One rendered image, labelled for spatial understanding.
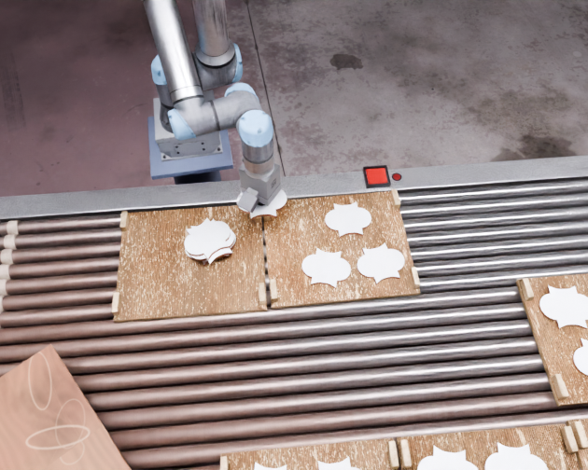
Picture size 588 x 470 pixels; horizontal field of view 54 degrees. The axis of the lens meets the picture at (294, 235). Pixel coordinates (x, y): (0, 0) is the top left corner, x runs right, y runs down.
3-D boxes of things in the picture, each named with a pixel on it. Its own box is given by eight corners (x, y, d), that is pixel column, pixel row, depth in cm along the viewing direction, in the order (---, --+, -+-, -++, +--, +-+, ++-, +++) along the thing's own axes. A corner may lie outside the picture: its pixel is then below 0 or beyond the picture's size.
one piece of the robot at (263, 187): (223, 172, 138) (230, 211, 152) (254, 187, 136) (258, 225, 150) (250, 140, 144) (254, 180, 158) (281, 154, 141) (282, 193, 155)
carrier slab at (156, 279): (124, 215, 172) (123, 212, 171) (260, 206, 174) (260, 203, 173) (114, 323, 154) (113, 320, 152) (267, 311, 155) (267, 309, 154)
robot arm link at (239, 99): (207, 88, 138) (219, 119, 132) (252, 76, 140) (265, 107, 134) (212, 111, 145) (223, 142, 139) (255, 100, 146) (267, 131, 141)
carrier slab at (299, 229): (261, 205, 174) (261, 201, 173) (394, 193, 177) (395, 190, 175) (272, 309, 156) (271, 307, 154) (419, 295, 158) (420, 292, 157)
